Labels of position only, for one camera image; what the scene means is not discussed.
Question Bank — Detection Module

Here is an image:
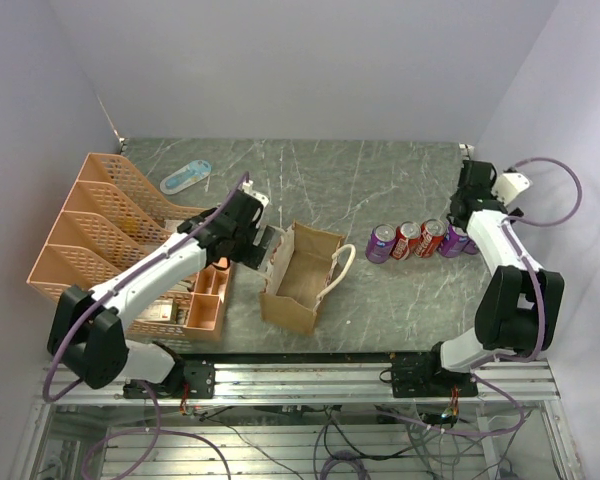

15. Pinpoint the printed canvas burlap bag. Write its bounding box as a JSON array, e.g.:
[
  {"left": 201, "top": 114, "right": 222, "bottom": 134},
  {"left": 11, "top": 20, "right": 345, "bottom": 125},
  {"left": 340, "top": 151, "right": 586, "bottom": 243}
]
[{"left": 259, "top": 221, "right": 357, "bottom": 335}]

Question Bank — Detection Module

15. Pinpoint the purple soda can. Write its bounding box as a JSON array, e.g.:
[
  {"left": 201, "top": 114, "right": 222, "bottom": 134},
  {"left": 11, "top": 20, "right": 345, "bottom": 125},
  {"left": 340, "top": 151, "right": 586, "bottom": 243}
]
[
  {"left": 365, "top": 224, "right": 396, "bottom": 264},
  {"left": 437, "top": 225, "right": 469, "bottom": 258},
  {"left": 463, "top": 239, "right": 479, "bottom": 255}
]

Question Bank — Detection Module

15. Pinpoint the red cola can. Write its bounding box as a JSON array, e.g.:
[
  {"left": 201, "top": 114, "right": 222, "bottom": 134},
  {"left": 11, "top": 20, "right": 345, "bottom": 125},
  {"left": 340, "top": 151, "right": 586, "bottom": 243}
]
[
  {"left": 414, "top": 219, "right": 447, "bottom": 258},
  {"left": 390, "top": 221, "right": 421, "bottom": 260}
]

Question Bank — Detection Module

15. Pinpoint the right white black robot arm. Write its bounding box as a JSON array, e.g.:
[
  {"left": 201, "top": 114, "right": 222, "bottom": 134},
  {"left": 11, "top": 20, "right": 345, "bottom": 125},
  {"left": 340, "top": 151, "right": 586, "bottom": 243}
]
[{"left": 420, "top": 160, "right": 565, "bottom": 396}]

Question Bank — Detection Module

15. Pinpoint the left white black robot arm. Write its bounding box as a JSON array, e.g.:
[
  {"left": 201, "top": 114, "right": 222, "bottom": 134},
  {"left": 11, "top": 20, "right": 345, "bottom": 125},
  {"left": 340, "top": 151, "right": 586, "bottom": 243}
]
[{"left": 47, "top": 188, "right": 274, "bottom": 397}]

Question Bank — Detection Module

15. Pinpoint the blue white oval package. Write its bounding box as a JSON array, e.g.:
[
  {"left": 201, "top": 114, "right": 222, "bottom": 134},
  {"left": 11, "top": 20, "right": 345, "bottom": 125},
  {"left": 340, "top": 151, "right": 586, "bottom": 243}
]
[{"left": 159, "top": 160, "right": 212, "bottom": 195}]

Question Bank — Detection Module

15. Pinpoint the red white printed box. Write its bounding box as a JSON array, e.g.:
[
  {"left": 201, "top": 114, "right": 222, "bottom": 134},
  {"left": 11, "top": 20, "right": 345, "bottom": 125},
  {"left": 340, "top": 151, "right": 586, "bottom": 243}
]
[{"left": 136, "top": 299, "right": 178, "bottom": 323}]

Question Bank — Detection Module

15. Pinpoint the orange plastic desk organizer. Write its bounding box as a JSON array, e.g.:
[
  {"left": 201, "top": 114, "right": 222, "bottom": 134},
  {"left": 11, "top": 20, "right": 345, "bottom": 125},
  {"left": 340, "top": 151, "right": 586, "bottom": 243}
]
[{"left": 27, "top": 153, "right": 231, "bottom": 347}]

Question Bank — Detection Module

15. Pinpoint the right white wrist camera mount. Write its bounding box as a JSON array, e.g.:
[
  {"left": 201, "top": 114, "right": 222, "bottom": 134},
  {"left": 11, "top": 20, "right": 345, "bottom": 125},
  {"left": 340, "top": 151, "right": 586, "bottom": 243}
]
[{"left": 491, "top": 172, "right": 533, "bottom": 207}]

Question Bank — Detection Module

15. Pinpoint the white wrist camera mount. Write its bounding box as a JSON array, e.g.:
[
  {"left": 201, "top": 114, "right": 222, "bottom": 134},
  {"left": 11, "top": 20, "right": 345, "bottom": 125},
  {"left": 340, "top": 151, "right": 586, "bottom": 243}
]
[
  {"left": 241, "top": 180, "right": 270, "bottom": 209},
  {"left": 491, "top": 172, "right": 533, "bottom": 207}
]

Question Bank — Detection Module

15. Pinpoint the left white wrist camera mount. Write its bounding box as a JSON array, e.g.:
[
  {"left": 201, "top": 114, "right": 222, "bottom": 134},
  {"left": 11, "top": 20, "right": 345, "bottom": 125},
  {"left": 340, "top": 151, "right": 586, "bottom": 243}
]
[{"left": 241, "top": 180, "right": 270, "bottom": 209}]

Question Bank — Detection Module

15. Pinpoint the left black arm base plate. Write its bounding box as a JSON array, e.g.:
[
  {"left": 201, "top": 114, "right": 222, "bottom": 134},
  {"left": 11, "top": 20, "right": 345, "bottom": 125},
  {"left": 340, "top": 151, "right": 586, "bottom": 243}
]
[{"left": 146, "top": 355, "right": 216, "bottom": 399}]

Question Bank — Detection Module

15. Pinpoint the aluminium mounting rail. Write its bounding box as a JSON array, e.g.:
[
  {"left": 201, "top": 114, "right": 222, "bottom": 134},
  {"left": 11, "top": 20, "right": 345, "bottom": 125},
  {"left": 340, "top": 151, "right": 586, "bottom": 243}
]
[{"left": 34, "top": 360, "right": 560, "bottom": 407}]

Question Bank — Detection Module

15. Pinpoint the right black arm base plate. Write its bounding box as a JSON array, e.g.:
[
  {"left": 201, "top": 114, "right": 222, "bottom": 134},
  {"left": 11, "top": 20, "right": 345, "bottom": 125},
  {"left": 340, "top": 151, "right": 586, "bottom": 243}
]
[{"left": 379, "top": 351, "right": 478, "bottom": 399}]

